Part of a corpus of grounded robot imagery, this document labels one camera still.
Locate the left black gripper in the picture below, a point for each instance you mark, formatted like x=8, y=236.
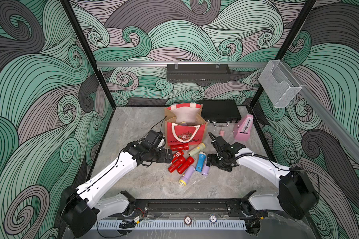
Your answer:
x=162, y=158

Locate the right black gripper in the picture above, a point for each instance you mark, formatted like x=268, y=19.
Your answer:
x=210, y=158

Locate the blue flashlight white head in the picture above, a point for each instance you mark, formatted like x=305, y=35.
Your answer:
x=201, y=159

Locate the red jute tote bag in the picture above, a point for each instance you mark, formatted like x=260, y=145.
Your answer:
x=192, y=133

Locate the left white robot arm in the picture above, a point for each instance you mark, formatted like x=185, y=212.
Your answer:
x=83, y=206

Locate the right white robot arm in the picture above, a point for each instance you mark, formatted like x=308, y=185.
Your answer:
x=296, y=194

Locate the red flashlight white head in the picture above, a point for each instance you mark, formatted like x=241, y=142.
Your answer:
x=177, y=155

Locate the pale green flashlight upper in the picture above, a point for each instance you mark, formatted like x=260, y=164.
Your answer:
x=197, y=149

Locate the purple flashlight yellow head bottom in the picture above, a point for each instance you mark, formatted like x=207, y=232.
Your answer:
x=187, y=175

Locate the pink metronome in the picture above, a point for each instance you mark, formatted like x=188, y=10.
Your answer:
x=242, y=130

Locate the black hard carry case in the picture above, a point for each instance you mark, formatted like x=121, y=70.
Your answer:
x=220, y=112

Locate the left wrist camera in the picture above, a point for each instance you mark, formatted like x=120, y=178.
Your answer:
x=154, y=139

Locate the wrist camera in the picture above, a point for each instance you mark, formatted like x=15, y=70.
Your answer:
x=220, y=142
x=154, y=139

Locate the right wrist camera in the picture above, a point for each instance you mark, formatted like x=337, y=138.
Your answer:
x=220, y=142

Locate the black wall shelf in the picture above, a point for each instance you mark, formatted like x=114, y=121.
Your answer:
x=197, y=72

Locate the clear plastic wall bin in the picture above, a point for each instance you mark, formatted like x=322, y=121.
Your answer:
x=279, y=83

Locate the white perforated cable tray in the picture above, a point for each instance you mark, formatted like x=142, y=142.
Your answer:
x=174, y=225

